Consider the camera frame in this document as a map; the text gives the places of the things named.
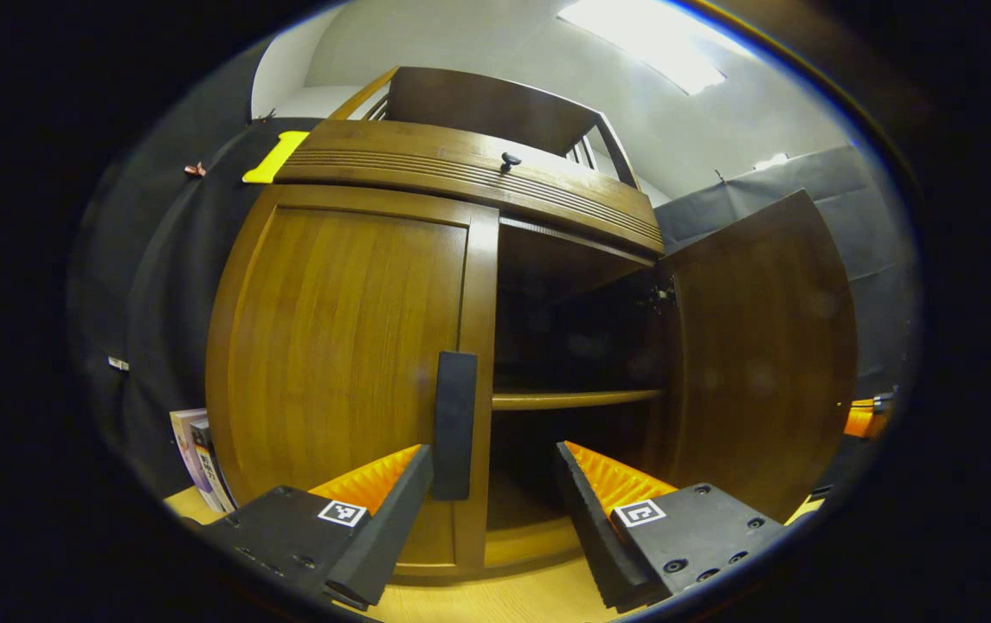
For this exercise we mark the metal door hinge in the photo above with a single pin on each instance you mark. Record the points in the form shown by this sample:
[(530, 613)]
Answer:
[(664, 294)]

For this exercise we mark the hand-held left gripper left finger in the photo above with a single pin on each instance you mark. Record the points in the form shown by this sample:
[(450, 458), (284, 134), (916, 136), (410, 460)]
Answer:
[(391, 528)]

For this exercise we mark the ceiling light panel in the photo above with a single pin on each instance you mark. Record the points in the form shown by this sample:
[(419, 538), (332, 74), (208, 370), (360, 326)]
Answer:
[(659, 39)]

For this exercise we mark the black drawer knob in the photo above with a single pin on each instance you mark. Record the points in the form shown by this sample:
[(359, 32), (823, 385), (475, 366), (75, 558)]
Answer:
[(510, 161)]

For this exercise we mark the black backdrop cloth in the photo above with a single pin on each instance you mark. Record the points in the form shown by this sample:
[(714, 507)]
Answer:
[(175, 346)]

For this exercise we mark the red clip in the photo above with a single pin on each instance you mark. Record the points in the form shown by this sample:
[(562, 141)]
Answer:
[(195, 170)]

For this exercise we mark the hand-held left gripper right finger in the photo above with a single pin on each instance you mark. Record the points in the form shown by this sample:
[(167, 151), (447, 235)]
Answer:
[(595, 536)]

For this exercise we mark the pale purple book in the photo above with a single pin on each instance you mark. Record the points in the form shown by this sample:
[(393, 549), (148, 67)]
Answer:
[(188, 459)]

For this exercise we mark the wooden cabinet door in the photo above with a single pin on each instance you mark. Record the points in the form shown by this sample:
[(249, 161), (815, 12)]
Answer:
[(331, 346), (763, 346)]

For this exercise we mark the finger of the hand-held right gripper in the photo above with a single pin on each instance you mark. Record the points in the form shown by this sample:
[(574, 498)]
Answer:
[(863, 421)]

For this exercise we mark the small white light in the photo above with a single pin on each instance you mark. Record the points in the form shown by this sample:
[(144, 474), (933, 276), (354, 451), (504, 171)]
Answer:
[(770, 162)]

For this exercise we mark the dark book with yellow spine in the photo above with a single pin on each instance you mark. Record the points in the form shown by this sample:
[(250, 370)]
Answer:
[(211, 467)]

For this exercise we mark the white clip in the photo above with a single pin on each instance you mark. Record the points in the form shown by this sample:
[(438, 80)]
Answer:
[(119, 363)]

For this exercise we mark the wooden double-door shoe cabinet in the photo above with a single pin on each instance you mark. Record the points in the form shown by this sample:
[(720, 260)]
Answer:
[(573, 400)]

